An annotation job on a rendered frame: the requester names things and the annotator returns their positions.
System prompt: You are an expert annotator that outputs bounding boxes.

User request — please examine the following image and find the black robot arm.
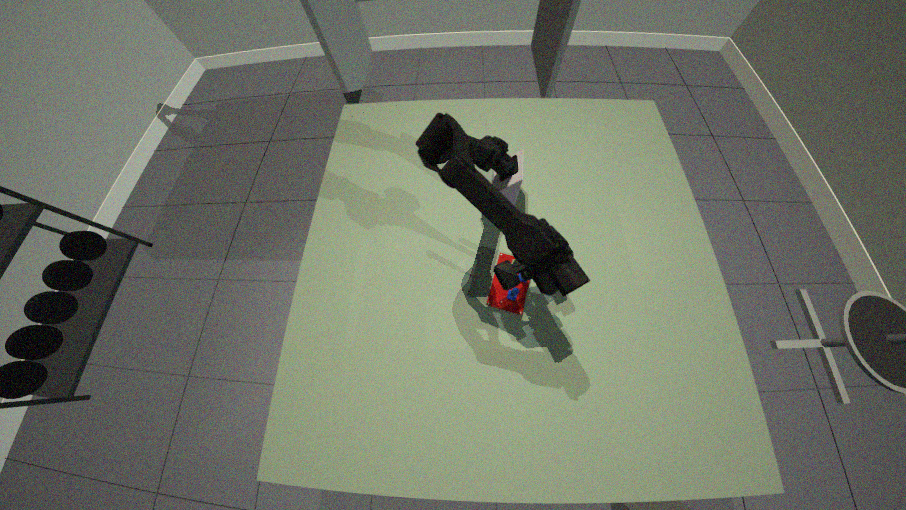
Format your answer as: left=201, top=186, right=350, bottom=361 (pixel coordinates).
left=416, top=113, right=591, bottom=296

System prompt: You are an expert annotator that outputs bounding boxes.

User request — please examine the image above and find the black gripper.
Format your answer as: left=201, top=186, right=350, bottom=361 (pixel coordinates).
left=494, top=259, right=531, bottom=291

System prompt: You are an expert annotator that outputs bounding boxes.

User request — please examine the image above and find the red circuit board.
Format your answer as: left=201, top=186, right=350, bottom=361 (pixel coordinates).
left=486, top=253, right=529, bottom=315

